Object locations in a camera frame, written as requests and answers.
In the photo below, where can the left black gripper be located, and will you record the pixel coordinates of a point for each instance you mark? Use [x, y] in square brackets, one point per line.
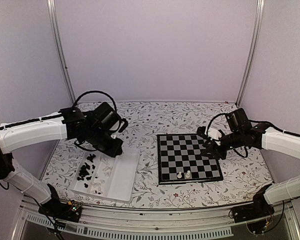
[116, 150]

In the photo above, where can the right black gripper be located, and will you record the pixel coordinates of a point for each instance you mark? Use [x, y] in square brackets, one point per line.
[214, 149]

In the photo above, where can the white chess king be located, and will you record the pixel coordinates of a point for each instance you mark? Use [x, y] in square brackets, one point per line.
[187, 174]

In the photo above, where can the white chess pawn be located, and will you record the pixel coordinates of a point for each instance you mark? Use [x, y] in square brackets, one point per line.
[180, 175]

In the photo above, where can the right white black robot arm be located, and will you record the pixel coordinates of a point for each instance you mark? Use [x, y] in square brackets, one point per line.
[262, 135]

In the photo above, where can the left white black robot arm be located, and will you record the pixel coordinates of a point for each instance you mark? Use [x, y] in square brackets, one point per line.
[65, 124]

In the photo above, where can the black silver chess board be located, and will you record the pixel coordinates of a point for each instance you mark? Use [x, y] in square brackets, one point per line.
[180, 153]

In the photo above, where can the pile of black chess pieces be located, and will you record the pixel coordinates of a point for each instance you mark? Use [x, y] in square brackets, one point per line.
[87, 170]

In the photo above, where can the pile of white chess pieces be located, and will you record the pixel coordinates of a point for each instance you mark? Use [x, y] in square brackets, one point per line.
[102, 176]

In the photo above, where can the floral patterned table mat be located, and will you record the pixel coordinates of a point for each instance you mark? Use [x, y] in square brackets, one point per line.
[242, 177]

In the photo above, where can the white plastic compartment tray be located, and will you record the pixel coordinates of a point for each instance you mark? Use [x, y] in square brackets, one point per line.
[123, 177]

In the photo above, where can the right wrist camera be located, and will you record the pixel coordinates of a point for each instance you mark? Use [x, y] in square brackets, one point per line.
[211, 133]

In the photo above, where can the front aluminium rail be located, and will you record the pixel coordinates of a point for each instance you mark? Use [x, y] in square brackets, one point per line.
[112, 223]

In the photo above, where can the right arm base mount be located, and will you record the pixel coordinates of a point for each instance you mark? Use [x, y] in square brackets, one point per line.
[257, 217]

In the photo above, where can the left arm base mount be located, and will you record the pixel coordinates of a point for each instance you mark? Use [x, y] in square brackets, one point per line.
[70, 211]

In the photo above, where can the left aluminium frame post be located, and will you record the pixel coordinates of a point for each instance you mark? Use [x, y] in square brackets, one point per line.
[51, 7]

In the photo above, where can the aluminium frame post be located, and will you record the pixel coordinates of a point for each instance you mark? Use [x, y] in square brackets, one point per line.
[260, 5]
[51, 7]

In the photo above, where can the right aluminium frame post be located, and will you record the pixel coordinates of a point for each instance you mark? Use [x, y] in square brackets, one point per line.
[260, 5]

